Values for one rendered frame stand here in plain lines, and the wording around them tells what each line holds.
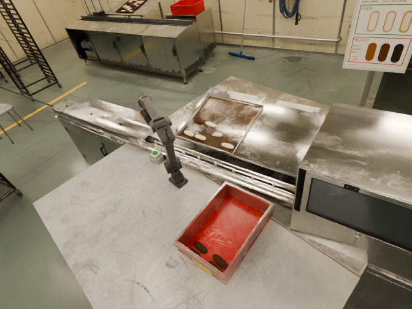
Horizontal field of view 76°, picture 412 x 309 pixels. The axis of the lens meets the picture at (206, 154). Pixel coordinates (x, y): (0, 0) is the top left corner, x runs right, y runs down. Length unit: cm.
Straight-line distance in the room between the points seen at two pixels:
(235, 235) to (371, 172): 73
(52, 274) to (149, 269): 150
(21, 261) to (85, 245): 147
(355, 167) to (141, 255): 113
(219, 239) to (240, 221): 16
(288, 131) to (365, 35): 69
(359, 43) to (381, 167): 88
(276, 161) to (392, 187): 77
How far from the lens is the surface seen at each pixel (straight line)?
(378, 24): 183
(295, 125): 192
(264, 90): 258
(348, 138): 131
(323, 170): 114
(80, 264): 170
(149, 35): 470
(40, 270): 298
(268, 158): 175
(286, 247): 147
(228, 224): 153
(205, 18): 519
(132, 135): 215
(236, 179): 167
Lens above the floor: 212
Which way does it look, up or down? 42 degrees down
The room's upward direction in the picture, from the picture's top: 12 degrees counter-clockwise
